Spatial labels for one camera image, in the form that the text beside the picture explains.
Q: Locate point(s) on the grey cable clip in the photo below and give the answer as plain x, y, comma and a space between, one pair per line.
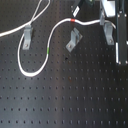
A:
108, 31
27, 37
75, 39

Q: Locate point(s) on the right grey cable clip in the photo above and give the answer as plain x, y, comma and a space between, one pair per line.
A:
108, 31

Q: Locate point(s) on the middle grey cable clip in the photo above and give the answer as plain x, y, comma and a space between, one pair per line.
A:
75, 39

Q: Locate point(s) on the left grey cable clip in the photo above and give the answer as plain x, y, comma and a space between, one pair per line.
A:
27, 37

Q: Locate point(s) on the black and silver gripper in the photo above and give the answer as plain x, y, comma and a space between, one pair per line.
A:
113, 11

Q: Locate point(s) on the black white-labelled block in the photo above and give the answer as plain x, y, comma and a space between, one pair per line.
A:
75, 8

